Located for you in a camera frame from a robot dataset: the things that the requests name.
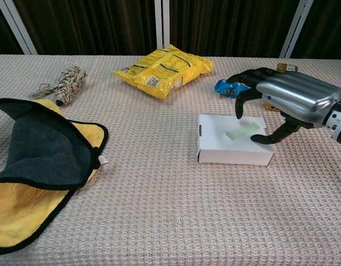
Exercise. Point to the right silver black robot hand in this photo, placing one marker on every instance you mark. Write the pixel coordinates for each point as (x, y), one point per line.
(295, 94)

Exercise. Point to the pale green strip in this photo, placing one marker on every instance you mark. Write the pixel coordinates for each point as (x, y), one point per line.
(241, 132)

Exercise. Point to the white cardboard box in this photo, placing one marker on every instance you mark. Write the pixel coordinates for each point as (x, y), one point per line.
(231, 151)

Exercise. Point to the blue snack packet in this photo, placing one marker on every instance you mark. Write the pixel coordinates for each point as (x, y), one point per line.
(228, 90)

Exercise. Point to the dark pleated partition screen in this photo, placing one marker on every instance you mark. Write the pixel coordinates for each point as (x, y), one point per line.
(325, 27)
(228, 25)
(90, 25)
(1, 27)

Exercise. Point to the yellow snack bag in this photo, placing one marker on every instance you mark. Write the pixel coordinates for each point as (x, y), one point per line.
(162, 73)

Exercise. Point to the beige waffle tablecloth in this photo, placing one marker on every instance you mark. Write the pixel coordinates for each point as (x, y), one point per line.
(170, 210)

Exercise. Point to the twine bundle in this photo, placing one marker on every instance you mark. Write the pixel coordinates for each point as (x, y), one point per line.
(68, 83)

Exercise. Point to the yellow and black cloth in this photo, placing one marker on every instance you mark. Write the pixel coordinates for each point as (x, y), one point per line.
(43, 149)

